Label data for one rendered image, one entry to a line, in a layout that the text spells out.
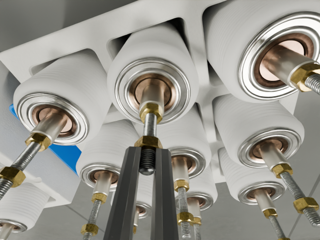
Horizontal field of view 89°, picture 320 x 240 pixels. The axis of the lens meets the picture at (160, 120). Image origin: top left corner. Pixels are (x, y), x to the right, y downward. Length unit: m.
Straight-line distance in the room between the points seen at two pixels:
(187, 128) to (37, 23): 0.39
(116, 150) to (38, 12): 0.33
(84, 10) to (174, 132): 0.31
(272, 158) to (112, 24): 0.24
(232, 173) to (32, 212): 0.46
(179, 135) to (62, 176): 0.41
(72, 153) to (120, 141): 0.29
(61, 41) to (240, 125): 0.25
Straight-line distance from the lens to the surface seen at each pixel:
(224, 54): 0.18
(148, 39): 0.17
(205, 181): 0.32
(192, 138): 0.22
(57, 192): 0.55
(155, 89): 0.15
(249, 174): 0.32
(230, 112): 0.26
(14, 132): 0.49
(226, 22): 0.20
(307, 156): 0.83
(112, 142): 0.27
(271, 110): 0.24
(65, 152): 0.53
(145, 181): 0.35
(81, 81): 0.21
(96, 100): 0.21
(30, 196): 0.54
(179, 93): 0.16
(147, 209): 0.37
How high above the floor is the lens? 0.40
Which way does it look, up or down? 52 degrees down
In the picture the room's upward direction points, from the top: 180 degrees counter-clockwise
